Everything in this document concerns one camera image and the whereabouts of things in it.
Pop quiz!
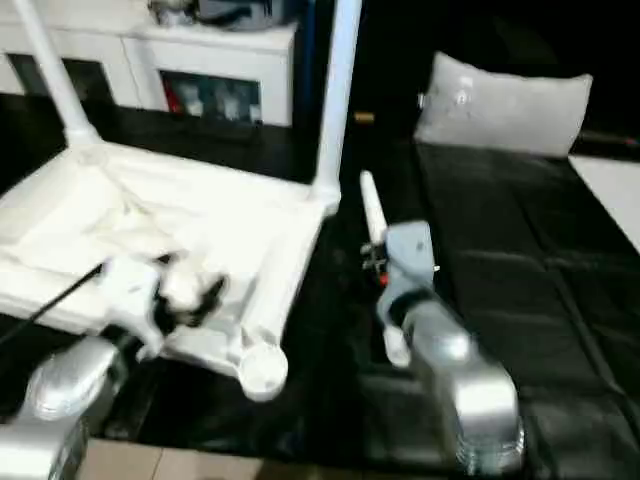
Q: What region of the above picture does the white plastic table leg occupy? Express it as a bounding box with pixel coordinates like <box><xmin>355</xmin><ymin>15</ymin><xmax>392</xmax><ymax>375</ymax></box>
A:
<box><xmin>312</xmin><ymin>0</ymin><xmax>364</xmax><ymax>214</ymax></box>
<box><xmin>12</xmin><ymin>0</ymin><xmax>101</xmax><ymax>146</ymax></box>
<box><xmin>359</xmin><ymin>169</ymin><xmax>414</xmax><ymax>366</ymax></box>

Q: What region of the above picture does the white plastic table top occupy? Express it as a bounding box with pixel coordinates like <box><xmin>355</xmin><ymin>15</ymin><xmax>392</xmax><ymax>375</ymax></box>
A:
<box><xmin>0</xmin><ymin>139</ymin><xmax>341</xmax><ymax>404</ymax></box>

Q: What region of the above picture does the black work mat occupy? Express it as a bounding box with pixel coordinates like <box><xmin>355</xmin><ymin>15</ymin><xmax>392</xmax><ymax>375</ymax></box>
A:
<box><xmin>0</xmin><ymin>92</ymin><xmax>640</xmax><ymax>480</ymax></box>

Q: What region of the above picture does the grey cushion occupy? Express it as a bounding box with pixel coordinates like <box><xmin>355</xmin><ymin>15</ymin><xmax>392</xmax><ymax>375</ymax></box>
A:
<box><xmin>413</xmin><ymin>49</ymin><xmax>594</xmax><ymax>159</ymax></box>

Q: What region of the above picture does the black speaker box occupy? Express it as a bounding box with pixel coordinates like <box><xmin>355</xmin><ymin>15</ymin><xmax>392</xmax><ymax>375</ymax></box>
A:
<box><xmin>294</xmin><ymin>0</ymin><xmax>436</xmax><ymax>146</ymax></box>

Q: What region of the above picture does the white glass-door cabinet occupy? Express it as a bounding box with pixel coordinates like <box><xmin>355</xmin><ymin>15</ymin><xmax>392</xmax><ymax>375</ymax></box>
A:
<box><xmin>0</xmin><ymin>0</ymin><xmax>299</xmax><ymax>126</ymax></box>

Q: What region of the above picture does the white flat board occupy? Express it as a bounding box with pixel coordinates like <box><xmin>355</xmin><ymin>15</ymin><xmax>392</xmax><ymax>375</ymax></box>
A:
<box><xmin>569</xmin><ymin>154</ymin><xmax>640</xmax><ymax>246</ymax></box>

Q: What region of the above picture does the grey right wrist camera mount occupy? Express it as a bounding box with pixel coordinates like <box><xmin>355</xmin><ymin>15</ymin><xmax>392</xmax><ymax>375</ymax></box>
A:
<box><xmin>377</xmin><ymin>219</ymin><xmax>434</xmax><ymax>326</ymax></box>

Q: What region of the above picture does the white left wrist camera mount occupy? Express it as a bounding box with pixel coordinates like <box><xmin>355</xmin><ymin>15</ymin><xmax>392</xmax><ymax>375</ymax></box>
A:
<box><xmin>99</xmin><ymin>254</ymin><xmax>166</xmax><ymax>361</ymax></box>

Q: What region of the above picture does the black left camera cable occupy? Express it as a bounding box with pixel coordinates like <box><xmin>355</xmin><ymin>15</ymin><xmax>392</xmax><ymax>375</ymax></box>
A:
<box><xmin>0</xmin><ymin>262</ymin><xmax>109</xmax><ymax>346</ymax></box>

